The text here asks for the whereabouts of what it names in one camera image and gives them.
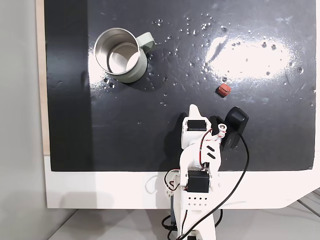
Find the red cube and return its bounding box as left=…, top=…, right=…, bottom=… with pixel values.
left=215, top=83, right=231, bottom=98

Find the black rubber mat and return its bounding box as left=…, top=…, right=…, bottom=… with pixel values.
left=43, top=0, right=315, bottom=173

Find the blue-grey table clamp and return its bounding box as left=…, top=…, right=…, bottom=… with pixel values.
left=170, top=197, right=176, bottom=225

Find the light wooden board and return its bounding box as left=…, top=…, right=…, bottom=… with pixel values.
left=35, top=0, right=52, bottom=156

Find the red white servo wire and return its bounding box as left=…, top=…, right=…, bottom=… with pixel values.
left=198, top=128, right=226, bottom=170

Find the steel cup pale green handle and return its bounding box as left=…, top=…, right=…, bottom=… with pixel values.
left=93, top=27, right=155, bottom=84

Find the black power cable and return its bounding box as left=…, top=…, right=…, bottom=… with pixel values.
left=161, top=208, right=224, bottom=234

